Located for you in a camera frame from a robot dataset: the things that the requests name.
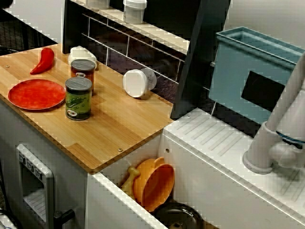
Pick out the red label toy can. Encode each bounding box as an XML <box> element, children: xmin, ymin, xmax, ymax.
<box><xmin>71</xmin><ymin>59</ymin><xmax>96</xmax><ymax>96</ymax></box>

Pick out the black pot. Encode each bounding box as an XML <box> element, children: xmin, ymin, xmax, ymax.
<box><xmin>153</xmin><ymin>202</ymin><xmax>204</xmax><ymax>229</ymax></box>

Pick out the beige shelf ledge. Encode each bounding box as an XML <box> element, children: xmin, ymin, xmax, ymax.
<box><xmin>69</xmin><ymin>0</ymin><xmax>191</xmax><ymax>54</ymax></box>

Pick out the dark tiled backsplash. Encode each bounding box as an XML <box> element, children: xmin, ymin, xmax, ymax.
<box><xmin>81</xmin><ymin>13</ymin><xmax>189</xmax><ymax>104</ymax></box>

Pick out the orange plastic bowl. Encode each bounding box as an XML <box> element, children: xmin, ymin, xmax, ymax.
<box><xmin>132</xmin><ymin>156</ymin><xmax>176</xmax><ymax>213</ymax></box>

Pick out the red round plate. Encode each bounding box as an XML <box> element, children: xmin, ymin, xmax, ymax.
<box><xmin>8</xmin><ymin>79</ymin><xmax>67</xmax><ymax>112</ymax></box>

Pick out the white kitchen cabinet body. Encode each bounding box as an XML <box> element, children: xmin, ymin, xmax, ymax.
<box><xmin>0</xmin><ymin>99</ymin><xmax>89</xmax><ymax>229</ymax></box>

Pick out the white lidded jar with print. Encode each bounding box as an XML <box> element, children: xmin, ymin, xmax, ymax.
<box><xmin>122</xmin><ymin>68</ymin><xmax>158</xmax><ymax>98</ymax></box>

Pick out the dark grey upright panel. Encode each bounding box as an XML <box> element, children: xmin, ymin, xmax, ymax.
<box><xmin>170</xmin><ymin>0</ymin><xmax>232</xmax><ymax>120</ymax></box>

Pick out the black door handle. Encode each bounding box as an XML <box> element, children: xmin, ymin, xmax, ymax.
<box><xmin>53</xmin><ymin>208</ymin><xmax>76</xmax><ymax>229</ymax></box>

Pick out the white container on shelf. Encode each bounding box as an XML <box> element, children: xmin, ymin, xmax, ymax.
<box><xmin>86</xmin><ymin>0</ymin><xmax>111</xmax><ymax>10</ymax></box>

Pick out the plain white lidded jar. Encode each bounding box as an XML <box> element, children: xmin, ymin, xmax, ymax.
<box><xmin>122</xmin><ymin>0</ymin><xmax>148</xmax><ymax>24</ymax></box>

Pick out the grey toy faucet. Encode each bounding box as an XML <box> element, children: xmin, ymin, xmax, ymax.
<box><xmin>242</xmin><ymin>51</ymin><xmax>305</xmax><ymax>175</ymax></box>

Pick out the teal plastic bin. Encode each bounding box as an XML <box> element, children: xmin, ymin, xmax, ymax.
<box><xmin>208</xmin><ymin>26</ymin><xmax>305</xmax><ymax>125</ymax></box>

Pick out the grey toy oven panel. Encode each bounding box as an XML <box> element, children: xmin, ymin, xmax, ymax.
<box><xmin>16</xmin><ymin>143</ymin><xmax>55</xmax><ymax>229</ymax></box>

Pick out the white toy sink unit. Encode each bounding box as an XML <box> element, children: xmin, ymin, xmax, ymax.
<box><xmin>87</xmin><ymin>107</ymin><xmax>305</xmax><ymax>229</ymax></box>

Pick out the white toy milk jug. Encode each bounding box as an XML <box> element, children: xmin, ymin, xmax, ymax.
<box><xmin>68</xmin><ymin>46</ymin><xmax>98</xmax><ymax>70</ymax></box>

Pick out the green label toy can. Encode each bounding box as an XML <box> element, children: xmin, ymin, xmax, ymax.
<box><xmin>65</xmin><ymin>76</ymin><xmax>93</xmax><ymax>121</ymax></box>

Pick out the red toy chili pepper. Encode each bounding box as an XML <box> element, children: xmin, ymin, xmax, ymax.
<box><xmin>30</xmin><ymin>47</ymin><xmax>55</xmax><ymax>75</ymax></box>

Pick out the wooden counter board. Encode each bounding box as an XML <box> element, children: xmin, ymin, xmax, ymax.
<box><xmin>0</xmin><ymin>42</ymin><xmax>174</xmax><ymax>173</ymax></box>

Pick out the yellow toy chicken drumstick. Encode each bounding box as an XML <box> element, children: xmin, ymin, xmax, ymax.
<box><xmin>120</xmin><ymin>166</ymin><xmax>141</xmax><ymax>198</ymax></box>

